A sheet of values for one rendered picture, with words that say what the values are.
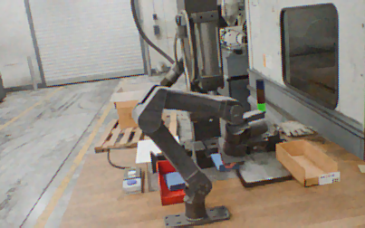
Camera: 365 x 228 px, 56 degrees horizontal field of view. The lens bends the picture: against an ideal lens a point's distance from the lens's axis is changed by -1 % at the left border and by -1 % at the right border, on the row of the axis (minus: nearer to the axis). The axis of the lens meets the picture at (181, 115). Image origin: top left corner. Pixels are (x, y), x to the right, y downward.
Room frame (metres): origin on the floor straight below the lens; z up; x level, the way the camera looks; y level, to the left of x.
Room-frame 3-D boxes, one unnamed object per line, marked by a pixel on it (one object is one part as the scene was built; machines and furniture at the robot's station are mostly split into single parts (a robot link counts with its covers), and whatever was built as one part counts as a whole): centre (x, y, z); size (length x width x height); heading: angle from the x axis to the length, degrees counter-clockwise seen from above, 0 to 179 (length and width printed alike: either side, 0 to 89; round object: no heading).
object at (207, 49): (1.35, -0.12, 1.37); 0.11 x 0.09 x 0.30; 95
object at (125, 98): (4.82, 0.61, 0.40); 0.67 x 0.60 x 0.50; 177
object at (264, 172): (1.18, -0.27, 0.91); 0.17 x 0.16 x 0.02; 95
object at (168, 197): (1.17, 0.05, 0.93); 0.25 x 0.12 x 0.06; 5
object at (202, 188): (0.94, -0.01, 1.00); 0.09 x 0.06 x 0.06; 15
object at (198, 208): (0.94, -0.01, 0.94); 0.20 x 0.07 x 0.08; 95
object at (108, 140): (4.51, 0.58, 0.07); 1.20 x 1.00 x 0.14; 179
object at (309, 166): (1.18, -0.44, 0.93); 0.25 x 0.13 x 0.08; 5
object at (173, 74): (1.62, 0.02, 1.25); 0.19 x 0.07 x 0.19; 95
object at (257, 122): (0.99, -0.19, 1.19); 0.12 x 0.09 x 0.12; 105
